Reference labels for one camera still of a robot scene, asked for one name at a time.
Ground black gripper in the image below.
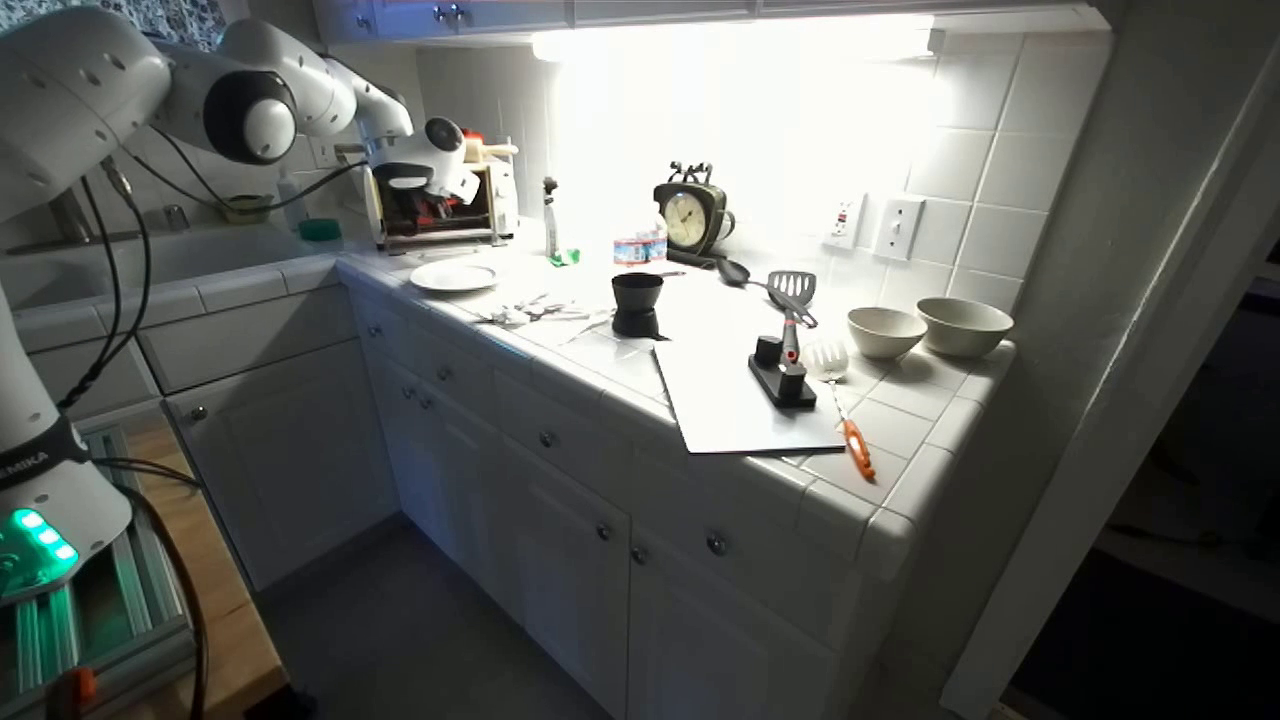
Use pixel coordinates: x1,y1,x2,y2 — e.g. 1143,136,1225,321
375,155,442,202

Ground red bowl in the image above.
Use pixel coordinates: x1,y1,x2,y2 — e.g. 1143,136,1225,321
397,186,474,228

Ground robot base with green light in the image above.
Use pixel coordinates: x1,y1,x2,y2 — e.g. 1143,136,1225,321
0,457,200,720

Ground silver toaster oven microwave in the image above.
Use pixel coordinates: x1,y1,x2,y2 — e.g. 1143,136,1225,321
363,136,529,256

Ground white ceramic bowl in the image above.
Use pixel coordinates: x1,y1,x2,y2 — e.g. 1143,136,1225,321
913,290,1017,360
845,302,931,365

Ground white plate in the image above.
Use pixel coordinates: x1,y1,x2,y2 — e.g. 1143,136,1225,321
403,256,505,298

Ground white pink carton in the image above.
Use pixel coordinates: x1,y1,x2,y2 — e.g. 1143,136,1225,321
538,173,563,263

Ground silver spoon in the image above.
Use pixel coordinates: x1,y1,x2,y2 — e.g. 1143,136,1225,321
514,290,572,322
474,298,538,330

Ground black cup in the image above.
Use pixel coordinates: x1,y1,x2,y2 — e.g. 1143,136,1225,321
607,266,670,338

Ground black table clock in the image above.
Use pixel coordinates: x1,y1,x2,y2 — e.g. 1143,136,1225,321
645,155,740,266

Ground white side counter cabinet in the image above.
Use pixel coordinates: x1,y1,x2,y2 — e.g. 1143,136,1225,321
0,225,403,596

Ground white upper kitchen cabinets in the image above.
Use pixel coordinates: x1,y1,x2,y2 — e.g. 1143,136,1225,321
311,0,1118,34

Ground white kitchen cabinets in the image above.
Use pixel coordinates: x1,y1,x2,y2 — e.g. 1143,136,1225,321
338,283,935,720
311,0,1118,34

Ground black spoon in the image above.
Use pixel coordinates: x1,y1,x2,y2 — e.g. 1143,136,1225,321
717,250,780,295

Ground under-cabinet light strip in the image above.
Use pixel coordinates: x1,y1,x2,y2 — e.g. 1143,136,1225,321
525,10,940,66

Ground white cutting board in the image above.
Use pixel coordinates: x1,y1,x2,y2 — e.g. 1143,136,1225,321
648,330,854,458

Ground white lower kitchen cabinets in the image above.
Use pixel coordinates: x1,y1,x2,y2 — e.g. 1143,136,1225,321
338,283,935,720

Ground slotted metal spatula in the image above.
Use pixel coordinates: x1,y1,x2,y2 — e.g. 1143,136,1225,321
766,266,822,379

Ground black utensil stand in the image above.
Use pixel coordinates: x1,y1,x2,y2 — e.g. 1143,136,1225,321
744,330,822,416

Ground wooden platform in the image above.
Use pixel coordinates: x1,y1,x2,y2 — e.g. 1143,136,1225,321
125,424,292,720

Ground white wall outlet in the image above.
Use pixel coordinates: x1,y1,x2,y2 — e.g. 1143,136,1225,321
822,192,873,256
873,192,931,266

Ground black cable bundle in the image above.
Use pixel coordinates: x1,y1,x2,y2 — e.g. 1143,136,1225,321
52,124,216,720

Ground orange handled tool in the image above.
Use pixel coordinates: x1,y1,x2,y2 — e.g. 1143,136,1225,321
836,412,879,489

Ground white door frame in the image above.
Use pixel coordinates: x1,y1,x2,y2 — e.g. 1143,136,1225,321
931,0,1280,720

